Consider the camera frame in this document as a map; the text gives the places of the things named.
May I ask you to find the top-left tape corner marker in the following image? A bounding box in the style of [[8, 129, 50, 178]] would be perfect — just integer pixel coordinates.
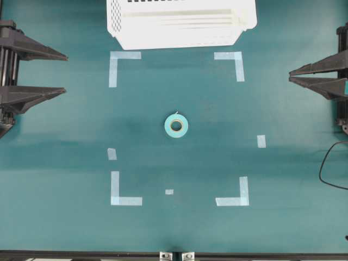
[[109, 51, 142, 88]]

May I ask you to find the bottom-right tape corner marker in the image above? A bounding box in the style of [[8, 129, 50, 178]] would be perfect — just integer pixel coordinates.
[[215, 177, 250, 207]]

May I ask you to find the small tape piece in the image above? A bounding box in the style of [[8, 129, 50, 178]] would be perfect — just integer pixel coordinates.
[[165, 189, 174, 195], [107, 148, 117, 160], [257, 135, 266, 148]]

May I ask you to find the white perforated plastic basket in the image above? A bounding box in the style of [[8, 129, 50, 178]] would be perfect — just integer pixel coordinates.
[[106, 0, 257, 50]]

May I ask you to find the small left tape piece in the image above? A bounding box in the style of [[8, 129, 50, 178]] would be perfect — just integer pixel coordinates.
[[107, 148, 117, 160]]

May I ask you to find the black cable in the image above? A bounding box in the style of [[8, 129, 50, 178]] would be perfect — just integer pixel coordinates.
[[319, 140, 348, 189]]

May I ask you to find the teal tape roll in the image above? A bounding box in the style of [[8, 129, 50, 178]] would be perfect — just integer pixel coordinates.
[[164, 112, 189, 138]]

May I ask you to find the metal bracket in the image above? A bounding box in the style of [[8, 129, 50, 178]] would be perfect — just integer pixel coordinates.
[[159, 252, 173, 261], [182, 252, 195, 261]]

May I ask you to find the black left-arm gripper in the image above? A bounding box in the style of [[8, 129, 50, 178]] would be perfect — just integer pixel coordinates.
[[1, 20, 67, 138]]

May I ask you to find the small right tape piece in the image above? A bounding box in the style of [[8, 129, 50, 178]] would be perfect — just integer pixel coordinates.
[[257, 135, 266, 148]]

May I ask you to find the small bottom tape piece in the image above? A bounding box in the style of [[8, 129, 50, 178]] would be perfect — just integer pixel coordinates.
[[165, 189, 174, 195]]

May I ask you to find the bottom-left tape corner marker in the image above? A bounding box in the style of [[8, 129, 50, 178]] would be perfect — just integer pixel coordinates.
[[110, 171, 142, 206]]

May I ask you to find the right metal bracket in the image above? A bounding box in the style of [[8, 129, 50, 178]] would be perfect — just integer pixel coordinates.
[[182, 252, 195, 261]]

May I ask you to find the top-right tape corner marker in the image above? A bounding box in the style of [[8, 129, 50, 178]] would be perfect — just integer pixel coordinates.
[[214, 52, 245, 82]]

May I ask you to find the left metal bracket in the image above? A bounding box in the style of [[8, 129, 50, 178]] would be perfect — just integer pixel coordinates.
[[159, 252, 173, 261]]

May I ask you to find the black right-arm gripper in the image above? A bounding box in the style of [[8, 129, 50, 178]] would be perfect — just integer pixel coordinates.
[[289, 23, 347, 134]]

